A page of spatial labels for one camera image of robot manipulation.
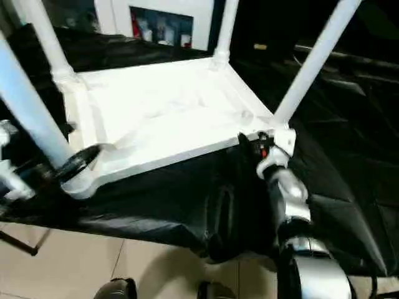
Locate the white plastic table leg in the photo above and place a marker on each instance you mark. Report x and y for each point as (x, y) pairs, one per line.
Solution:
(47, 37)
(31, 106)
(312, 62)
(225, 31)

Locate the white plastic table top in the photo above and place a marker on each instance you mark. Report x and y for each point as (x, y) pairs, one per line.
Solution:
(162, 106)

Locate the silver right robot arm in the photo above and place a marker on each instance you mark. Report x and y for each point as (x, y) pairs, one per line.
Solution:
(290, 193)

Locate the black table mat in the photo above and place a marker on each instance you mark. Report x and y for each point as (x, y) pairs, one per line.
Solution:
(156, 212)

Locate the small yellow label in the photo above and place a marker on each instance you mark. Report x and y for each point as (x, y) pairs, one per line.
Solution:
(260, 46)

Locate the black left robot foot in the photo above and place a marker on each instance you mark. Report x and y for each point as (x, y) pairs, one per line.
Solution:
(115, 289)

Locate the black robot foot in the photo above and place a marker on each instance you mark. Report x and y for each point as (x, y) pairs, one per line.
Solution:
(217, 291)
(115, 289)

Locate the white glass door cabinet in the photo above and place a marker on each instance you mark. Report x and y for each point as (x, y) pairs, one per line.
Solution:
(112, 15)

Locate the black right robot foot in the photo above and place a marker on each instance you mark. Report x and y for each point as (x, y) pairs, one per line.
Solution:
(217, 291)

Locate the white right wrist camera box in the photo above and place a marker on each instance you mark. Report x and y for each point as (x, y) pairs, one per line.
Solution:
(283, 149)

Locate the black metal table frame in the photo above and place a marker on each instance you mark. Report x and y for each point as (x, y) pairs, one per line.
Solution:
(19, 243)

